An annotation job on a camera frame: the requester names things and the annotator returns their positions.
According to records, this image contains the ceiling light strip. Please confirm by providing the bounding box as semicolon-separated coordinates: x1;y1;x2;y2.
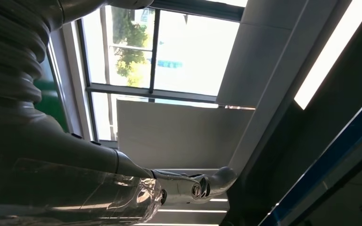
294;0;362;110

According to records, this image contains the black inbound scanner machine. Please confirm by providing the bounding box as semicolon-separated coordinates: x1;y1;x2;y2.
259;87;362;226

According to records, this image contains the green conveyor belt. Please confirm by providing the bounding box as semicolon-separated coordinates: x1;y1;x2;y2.
33;56;70;133

